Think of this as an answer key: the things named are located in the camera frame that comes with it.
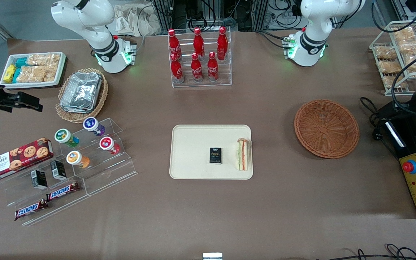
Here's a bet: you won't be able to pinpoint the triangular layered sandwich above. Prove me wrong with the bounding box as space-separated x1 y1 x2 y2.
236 138 252 171

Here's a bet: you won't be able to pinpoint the white rectangular snack tray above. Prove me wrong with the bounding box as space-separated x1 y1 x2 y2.
0 52 67 87

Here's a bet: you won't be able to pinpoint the light wicker basket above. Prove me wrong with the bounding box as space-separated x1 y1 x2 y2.
55 68 109 124

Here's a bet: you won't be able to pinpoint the brown round wicker basket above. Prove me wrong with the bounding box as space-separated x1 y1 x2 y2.
294 100 360 159

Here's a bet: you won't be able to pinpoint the beige plastic serving tray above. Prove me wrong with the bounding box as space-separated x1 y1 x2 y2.
169 125 254 180

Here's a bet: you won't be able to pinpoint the yellow snack packet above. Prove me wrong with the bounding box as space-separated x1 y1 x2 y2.
4 64 16 83

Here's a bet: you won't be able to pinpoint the rice crisp snack bag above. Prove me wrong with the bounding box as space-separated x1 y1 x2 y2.
26 53 61 67
16 66 47 83
45 62 61 82

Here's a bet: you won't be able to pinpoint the green lid gum jar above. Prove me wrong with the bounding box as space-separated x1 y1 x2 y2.
55 129 79 148

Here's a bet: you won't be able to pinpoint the black machine yellow panel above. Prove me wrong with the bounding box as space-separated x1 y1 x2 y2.
378 101 416 220

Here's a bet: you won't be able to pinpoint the stack of foil containers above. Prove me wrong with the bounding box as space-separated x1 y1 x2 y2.
60 72 103 114

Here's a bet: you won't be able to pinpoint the red Walkers cookie box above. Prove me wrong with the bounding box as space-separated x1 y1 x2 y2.
0 138 54 182

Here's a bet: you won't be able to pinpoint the purple lid gum jar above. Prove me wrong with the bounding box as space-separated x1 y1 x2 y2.
83 117 105 137

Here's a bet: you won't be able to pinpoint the orange lid gum jar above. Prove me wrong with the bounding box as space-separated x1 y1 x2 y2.
66 151 90 169

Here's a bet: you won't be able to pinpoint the small black carton box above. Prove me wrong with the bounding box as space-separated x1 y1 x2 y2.
50 160 67 181
31 170 48 190

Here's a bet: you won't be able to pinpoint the red lid gum jar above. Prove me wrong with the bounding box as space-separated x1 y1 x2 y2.
99 136 120 155

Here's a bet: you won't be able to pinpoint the Snickers chocolate bar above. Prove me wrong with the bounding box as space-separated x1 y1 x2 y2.
14 199 48 221
46 181 80 202

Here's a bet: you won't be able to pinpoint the clear acrylic stepped display stand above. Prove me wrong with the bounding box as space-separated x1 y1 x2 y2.
0 117 138 227

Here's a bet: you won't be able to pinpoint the crumpled beige bag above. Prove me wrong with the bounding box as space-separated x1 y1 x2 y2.
113 3 162 36

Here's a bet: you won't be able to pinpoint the red cola bottle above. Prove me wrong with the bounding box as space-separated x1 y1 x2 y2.
193 27 205 58
168 29 182 61
190 53 203 83
217 26 229 61
207 52 219 82
170 53 185 84

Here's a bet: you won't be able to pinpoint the clear acrylic bottle rack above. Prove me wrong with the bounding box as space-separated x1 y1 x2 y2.
168 26 233 88

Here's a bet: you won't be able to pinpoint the black box gold print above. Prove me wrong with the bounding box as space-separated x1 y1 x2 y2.
209 147 223 165

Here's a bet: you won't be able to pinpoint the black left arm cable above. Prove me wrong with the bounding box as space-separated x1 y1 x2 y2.
372 0 416 106

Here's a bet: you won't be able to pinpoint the black power cable with plug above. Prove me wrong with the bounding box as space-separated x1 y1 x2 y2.
360 97 387 142

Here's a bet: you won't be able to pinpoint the white wire shelf rack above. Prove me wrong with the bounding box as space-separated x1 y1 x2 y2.
369 20 416 96

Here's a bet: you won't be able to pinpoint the black looped cables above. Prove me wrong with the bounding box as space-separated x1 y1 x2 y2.
316 244 416 260

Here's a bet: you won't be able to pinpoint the dark equipment rack with cables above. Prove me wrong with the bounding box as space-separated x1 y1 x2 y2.
150 0 302 33

